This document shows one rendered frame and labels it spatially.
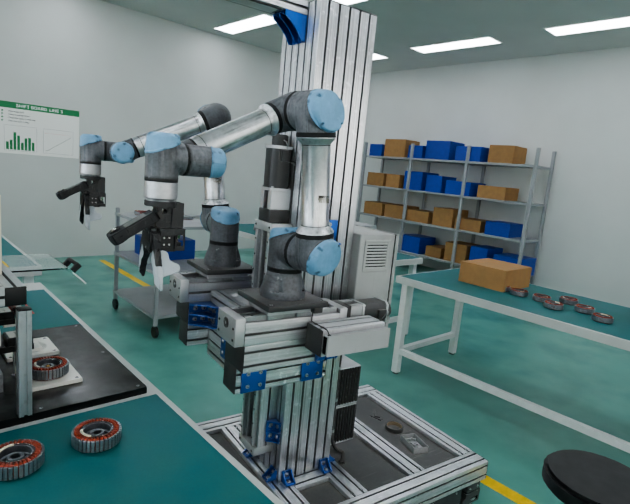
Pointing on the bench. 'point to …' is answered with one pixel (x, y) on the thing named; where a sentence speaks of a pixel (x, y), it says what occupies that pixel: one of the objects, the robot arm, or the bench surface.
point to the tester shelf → (1, 290)
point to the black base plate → (124, 380)
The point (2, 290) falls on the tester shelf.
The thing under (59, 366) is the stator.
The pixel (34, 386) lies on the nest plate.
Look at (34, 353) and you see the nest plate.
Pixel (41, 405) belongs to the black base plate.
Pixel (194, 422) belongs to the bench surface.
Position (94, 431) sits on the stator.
